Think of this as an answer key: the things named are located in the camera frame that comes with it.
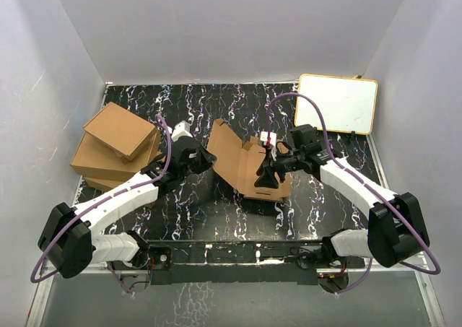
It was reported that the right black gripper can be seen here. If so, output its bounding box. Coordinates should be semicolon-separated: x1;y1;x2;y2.
254;146;305;188

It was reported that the brown cardboard box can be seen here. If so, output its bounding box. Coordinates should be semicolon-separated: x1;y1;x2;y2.
207;118;292;202

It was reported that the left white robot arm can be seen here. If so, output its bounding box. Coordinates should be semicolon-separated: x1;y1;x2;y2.
38;136;217;279

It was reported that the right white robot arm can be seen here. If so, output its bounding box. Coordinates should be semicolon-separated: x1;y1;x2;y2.
254;125;430;268

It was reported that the top small folded cardboard box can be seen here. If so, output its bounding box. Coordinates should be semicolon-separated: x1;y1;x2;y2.
83;102;157;161

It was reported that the bottom folded cardboard box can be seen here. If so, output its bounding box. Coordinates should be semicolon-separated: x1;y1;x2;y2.
84;177;123;192

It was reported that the middle folded cardboard box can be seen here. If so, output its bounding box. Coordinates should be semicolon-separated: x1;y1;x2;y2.
70;134;161;182

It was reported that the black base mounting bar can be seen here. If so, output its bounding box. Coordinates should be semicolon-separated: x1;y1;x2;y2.
114;240;365;285

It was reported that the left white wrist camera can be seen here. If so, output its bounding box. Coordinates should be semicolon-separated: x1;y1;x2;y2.
171;121;192;142

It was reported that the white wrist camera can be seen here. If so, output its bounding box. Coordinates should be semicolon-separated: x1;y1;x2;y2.
171;121;192;142
259;131;277;149

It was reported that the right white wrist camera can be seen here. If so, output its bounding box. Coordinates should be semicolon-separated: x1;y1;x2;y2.
259;131;277;149

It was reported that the white board yellow frame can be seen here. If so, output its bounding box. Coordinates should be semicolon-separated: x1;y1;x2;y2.
295;74;378;135

